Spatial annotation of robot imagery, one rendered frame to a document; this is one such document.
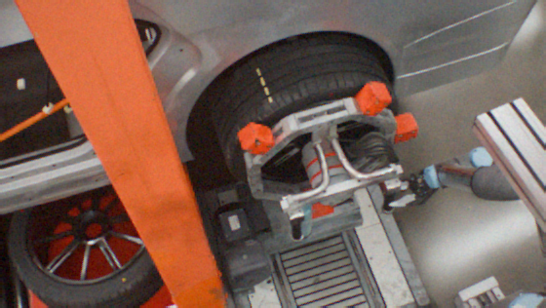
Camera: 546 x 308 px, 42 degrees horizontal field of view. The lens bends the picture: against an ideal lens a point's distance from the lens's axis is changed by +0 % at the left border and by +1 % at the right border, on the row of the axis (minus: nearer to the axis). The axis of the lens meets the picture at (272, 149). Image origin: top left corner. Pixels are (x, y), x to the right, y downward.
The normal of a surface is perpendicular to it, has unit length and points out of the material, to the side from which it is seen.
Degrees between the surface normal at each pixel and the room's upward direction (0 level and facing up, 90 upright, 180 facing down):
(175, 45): 90
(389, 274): 0
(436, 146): 0
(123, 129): 90
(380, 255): 0
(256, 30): 90
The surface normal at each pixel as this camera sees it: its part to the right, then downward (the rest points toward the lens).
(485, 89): -0.05, -0.50
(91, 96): 0.30, 0.82
